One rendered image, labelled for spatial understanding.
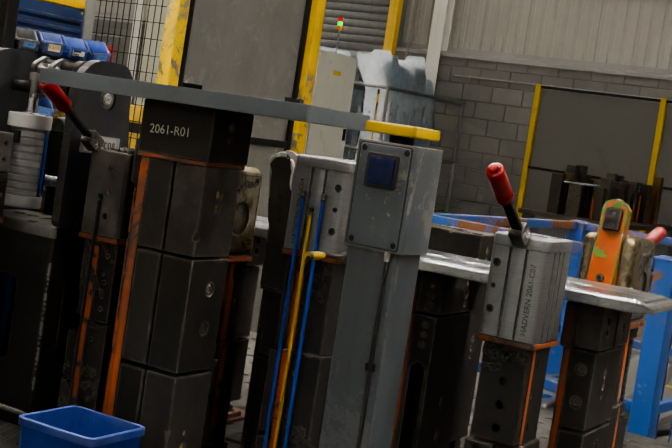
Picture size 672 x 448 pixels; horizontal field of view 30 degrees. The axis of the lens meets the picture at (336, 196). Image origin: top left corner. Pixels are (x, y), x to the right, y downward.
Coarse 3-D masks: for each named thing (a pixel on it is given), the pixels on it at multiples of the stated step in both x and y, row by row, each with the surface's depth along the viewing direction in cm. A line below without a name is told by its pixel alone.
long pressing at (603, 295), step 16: (256, 224) 168; (432, 256) 167; (448, 256) 167; (464, 256) 171; (432, 272) 155; (448, 272) 154; (464, 272) 153; (480, 272) 152; (576, 288) 147; (592, 288) 153; (608, 288) 156; (624, 288) 159; (592, 304) 145; (608, 304) 144; (624, 304) 144; (640, 304) 144; (656, 304) 148
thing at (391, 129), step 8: (368, 120) 129; (368, 128) 129; (376, 128) 129; (384, 128) 128; (392, 128) 128; (400, 128) 128; (408, 128) 127; (416, 128) 127; (424, 128) 128; (392, 136) 130; (400, 136) 129; (408, 136) 127; (416, 136) 127; (424, 136) 128; (432, 136) 130; (408, 144) 130
